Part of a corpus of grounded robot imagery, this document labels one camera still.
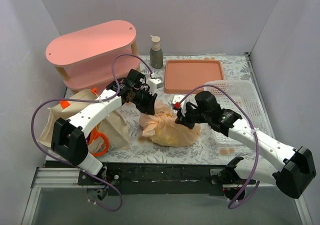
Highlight orange plastic grocery bag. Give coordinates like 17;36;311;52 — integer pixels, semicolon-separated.
139;101;201;148

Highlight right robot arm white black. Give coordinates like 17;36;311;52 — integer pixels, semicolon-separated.
172;90;317;199

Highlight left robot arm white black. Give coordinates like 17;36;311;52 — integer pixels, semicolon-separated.
51;69;161;185

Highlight beige canvas tote bag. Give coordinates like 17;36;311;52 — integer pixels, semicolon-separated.
37;89;130;157

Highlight terracotta plastic tray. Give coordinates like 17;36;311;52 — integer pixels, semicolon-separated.
164;59;224;94

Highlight floral table mat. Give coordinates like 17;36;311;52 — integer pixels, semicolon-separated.
99;54;257;165

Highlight grey pump soap bottle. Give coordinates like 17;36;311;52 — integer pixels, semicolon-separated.
149;35;163;69

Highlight white plastic basket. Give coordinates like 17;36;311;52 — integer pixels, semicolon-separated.
204;80;272;147

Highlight pink three-tier shelf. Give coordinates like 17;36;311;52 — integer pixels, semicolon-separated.
45;20;141;94

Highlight snack packets in tote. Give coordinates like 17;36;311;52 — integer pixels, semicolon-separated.
85;133;93;146

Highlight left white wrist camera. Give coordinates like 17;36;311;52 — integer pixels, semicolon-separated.
146;72;164;94

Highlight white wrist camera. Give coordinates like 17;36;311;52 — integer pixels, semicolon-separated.
146;72;164;94
172;94;187;110

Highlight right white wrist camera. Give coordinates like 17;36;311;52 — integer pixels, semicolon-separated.
172;94;187;110

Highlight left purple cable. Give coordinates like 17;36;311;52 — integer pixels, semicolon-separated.
31;54;154;212

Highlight purple cable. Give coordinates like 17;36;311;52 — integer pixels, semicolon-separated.
31;54;154;212
178;84;261;210

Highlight black mounting base rail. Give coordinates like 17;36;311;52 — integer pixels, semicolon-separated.
44;161;258;201

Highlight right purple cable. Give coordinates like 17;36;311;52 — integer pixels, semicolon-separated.
178;84;261;210

